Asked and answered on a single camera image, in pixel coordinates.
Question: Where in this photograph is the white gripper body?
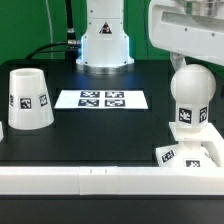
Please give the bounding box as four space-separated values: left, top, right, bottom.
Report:
148 0 224 66

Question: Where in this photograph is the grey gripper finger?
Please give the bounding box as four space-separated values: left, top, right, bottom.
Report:
170 52 187 71

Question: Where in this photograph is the white lamp bulb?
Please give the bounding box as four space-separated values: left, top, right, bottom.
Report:
170 64 216 131

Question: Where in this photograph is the white lamp base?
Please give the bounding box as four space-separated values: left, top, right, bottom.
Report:
156 122 218 168

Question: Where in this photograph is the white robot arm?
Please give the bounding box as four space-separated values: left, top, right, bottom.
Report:
76 0 224 74

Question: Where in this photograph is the white lamp shade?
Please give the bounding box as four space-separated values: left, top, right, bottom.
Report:
8 68 54 130

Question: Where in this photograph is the white right fence bar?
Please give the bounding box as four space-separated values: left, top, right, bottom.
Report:
203 123 224 167

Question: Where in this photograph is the white fence bar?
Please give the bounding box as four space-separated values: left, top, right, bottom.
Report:
0 167 224 196
0 121 4 142
203 123 224 167

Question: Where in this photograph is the white marker sheet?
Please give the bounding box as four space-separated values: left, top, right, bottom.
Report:
54 90 148 110

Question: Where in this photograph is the white left fence bar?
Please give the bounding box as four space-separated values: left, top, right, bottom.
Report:
0 121 4 142

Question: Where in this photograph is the white front fence bar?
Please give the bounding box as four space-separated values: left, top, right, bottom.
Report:
0 167 224 196

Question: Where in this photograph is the black thick cable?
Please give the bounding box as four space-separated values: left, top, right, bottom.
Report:
24 39 82 60

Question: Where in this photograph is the black vertical cable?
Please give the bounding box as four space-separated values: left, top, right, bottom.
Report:
64 0 76 43

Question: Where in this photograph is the thin white cable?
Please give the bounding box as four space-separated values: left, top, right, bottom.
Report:
45 0 55 60

